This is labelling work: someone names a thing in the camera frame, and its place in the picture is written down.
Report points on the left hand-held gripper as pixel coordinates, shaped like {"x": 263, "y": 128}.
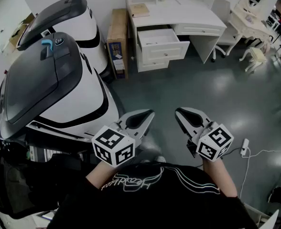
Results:
{"x": 113, "y": 147}

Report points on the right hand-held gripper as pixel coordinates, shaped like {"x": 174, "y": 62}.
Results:
{"x": 214, "y": 142}

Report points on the person's right forearm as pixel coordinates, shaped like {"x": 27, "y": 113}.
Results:
{"x": 220, "y": 175}

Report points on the person's left forearm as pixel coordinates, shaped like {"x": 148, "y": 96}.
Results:
{"x": 102, "y": 173}

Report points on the white cabinet drawer with knob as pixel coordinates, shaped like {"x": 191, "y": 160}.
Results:
{"x": 153, "y": 64}

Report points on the white desk with drawers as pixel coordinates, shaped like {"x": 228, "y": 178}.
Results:
{"x": 178, "y": 13}

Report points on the person's grey shoe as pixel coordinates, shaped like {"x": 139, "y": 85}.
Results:
{"x": 160, "y": 159}

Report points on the white power strip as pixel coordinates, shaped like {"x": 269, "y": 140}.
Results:
{"x": 245, "y": 147}

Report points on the white and black robot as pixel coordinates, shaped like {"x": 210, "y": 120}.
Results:
{"x": 71, "y": 96}
{"x": 78, "y": 15}

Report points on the person's black printed shirt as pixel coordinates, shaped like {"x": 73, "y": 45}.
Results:
{"x": 154, "y": 199}

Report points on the brown cardboard box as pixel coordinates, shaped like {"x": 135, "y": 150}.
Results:
{"x": 117, "y": 39}

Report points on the white stool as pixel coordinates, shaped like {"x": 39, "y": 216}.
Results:
{"x": 256, "y": 56}

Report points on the tan book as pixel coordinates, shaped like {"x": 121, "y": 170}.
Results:
{"x": 138, "y": 9}

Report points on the white vanity table with mirror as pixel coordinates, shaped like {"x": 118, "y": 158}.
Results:
{"x": 246, "y": 23}

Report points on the grey pen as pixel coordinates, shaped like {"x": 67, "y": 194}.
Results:
{"x": 178, "y": 1}

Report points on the blue hook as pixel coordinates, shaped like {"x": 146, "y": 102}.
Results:
{"x": 47, "y": 45}

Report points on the flat cardboard box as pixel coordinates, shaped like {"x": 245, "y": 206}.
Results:
{"x": 21, "y": 31}

